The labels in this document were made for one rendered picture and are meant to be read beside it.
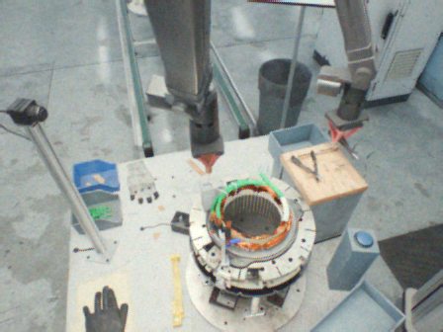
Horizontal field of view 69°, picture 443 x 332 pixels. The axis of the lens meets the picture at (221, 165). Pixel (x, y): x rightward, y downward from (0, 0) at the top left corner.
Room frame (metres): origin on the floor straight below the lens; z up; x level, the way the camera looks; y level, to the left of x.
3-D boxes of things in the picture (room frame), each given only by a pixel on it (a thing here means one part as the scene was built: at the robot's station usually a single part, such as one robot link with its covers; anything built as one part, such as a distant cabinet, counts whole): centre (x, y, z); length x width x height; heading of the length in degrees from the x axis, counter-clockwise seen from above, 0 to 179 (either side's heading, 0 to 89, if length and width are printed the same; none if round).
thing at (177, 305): (0.40, 0.14, 0.80); 0.22 x 0.04 x 0.03; 9
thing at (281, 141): (0.81, -0.26, 0.92); 0.17 x 0.11 x 0.28; 108
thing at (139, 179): (0.85, 0.33, 0.79); 0.24 x 0.12 x 0.02; 16
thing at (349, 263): (0.44, -0.38, 0.91); 0.07 x 0.07 x 0.25; 86
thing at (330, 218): (0.66, -0.31, 0.91); 0.19 x 0.19 x 0.26; 18
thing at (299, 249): (0.46, -0.08, 1.09); 0.32 x 0.32 x 0.01
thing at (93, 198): (0.68, 0.45, 0.82); 0.16 x 0.14 x 0.07; 105
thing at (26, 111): (0.54, 0.40, 1.37); 0.06 x 0.04 x 0.04; 81
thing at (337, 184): (0.66, -0.31, 1.05); 0.20 x 0.19 x 0.02; 18
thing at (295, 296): (0.46, -0.08, 0.80); 0.39 x 0.39 x 0.01
